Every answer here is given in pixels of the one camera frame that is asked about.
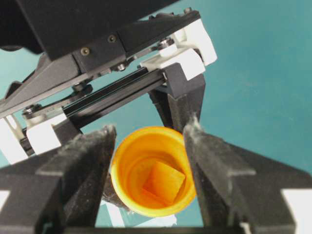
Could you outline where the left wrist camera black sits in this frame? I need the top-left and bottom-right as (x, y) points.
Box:
(0, 0), (174, 60)

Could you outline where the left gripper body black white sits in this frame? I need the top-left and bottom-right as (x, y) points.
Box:
(0, 8), (217, 166)

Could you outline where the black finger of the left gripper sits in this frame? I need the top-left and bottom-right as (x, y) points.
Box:
(150, 63), (206, 133)
(52, 119), (82, 146)

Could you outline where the yellow plastic cup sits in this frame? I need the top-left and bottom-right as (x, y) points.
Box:
(111, 126), (196, 217)

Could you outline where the orange wooden block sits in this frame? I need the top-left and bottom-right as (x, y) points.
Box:
(142, 161), (186, 205)

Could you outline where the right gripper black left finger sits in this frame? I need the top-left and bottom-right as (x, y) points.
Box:
(0, 125), (117, 234)

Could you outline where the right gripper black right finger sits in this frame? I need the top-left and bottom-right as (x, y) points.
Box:
(183, 117), (312, 234)

